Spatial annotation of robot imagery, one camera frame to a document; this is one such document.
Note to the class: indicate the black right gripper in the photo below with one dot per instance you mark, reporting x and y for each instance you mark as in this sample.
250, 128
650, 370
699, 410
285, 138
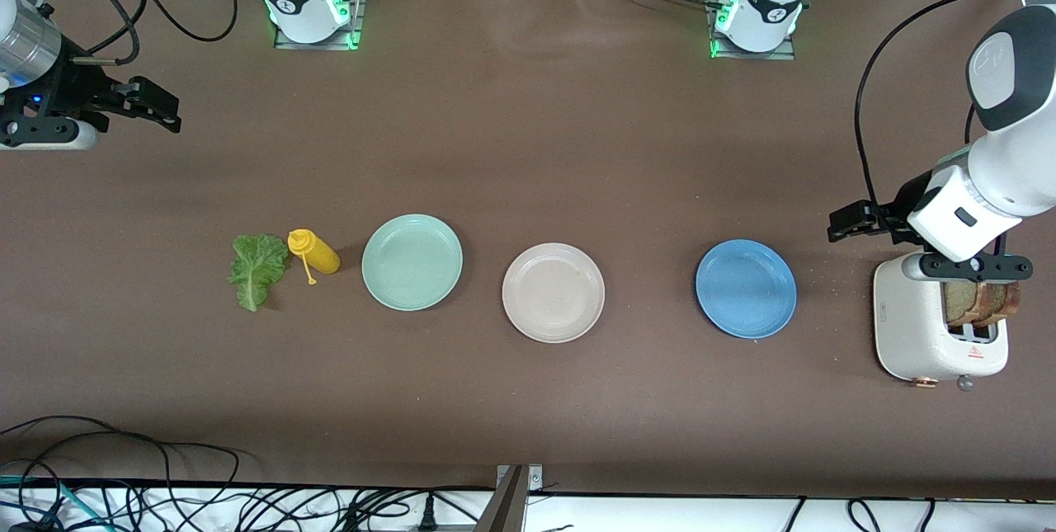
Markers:
76, 88

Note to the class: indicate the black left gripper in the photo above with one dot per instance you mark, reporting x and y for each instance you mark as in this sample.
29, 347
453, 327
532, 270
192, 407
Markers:
901, 207

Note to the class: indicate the brown bread slice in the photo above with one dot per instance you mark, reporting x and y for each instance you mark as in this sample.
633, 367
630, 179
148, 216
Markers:
959, 305
1000, 303

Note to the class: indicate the green lettuce leaf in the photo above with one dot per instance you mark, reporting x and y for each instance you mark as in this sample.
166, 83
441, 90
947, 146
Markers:
257, 268

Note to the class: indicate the yellow mustard squeeze bottle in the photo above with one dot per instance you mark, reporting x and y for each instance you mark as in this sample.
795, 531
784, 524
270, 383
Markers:
322, 256

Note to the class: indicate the blue plate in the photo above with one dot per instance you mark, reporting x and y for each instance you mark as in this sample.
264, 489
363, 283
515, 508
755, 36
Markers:
746, 289

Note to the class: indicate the mint green plate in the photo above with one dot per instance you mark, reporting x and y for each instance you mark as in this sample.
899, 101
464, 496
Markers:
412, 262

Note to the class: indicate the beige plate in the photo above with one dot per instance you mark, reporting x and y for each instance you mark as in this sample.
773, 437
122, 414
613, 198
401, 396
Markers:
553, 293

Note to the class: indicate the white two-slot toaster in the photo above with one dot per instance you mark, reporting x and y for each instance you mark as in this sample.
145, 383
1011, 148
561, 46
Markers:
907, 326

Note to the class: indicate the black power plug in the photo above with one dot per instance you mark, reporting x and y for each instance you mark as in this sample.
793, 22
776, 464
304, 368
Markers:
427, 514

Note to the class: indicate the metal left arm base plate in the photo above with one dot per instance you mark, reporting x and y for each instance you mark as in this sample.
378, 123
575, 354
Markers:
751, 56

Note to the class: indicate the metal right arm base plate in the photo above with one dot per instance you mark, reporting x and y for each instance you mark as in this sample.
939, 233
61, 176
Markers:
359, 21

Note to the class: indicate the grey metal bracket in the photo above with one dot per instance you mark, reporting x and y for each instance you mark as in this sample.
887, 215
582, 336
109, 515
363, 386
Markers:
511, 507

